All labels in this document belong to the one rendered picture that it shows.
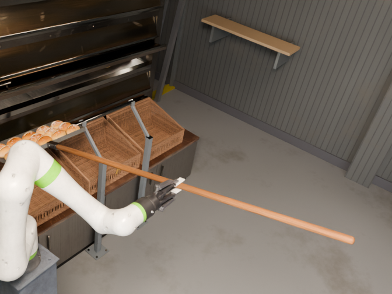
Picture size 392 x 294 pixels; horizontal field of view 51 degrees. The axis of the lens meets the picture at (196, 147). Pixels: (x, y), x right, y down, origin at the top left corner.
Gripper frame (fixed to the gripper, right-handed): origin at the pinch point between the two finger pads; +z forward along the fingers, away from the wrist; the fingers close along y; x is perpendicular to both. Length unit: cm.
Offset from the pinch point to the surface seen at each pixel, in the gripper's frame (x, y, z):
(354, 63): -28, 19, 336
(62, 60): -140, -36, 47
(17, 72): -141, -36, 13
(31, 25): -133, -64, 25
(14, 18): -133, -69, 15
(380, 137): 10, 96, 325
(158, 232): -113, 127, 92
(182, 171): -131, 97, 153
